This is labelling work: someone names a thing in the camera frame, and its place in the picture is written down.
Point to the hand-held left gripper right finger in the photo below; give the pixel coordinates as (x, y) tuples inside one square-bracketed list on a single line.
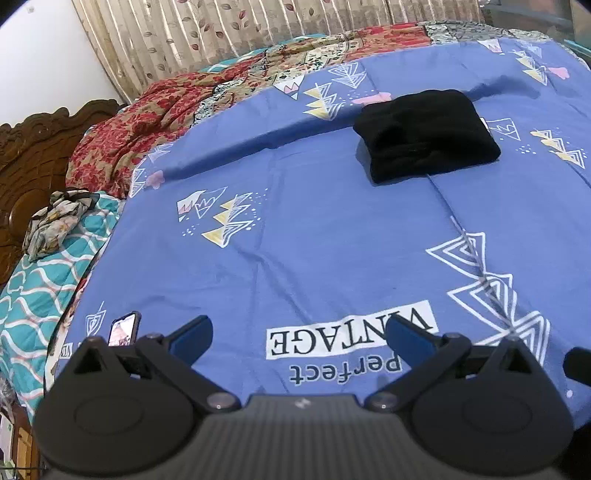
[(408, 338)]

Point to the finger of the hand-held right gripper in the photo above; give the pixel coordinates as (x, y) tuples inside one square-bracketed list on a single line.
[(579, 364)]

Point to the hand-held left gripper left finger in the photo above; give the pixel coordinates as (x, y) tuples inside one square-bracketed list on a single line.
[(189, 339)]

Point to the black pants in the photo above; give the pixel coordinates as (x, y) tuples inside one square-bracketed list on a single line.
[(425, 134)]

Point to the smartphone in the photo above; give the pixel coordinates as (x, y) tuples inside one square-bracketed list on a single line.
[(123, 328)]

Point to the blue printed bed sheet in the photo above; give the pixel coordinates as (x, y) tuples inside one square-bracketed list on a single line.
[(323, 230)]

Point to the teal wave-pattern blanket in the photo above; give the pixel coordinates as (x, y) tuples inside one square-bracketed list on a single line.
[(41, 295)]

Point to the crumpled floral cloth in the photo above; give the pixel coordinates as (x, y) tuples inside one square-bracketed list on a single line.
[(55, 221)]

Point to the carved wooden headboard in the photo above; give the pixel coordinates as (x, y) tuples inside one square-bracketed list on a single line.
[(32, 170)]

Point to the patchwork quilt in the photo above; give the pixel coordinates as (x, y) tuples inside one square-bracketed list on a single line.
[(332, 50)]

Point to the beige leaf-print curtain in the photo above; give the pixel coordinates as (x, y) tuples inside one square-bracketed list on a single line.
[(207, 32)]

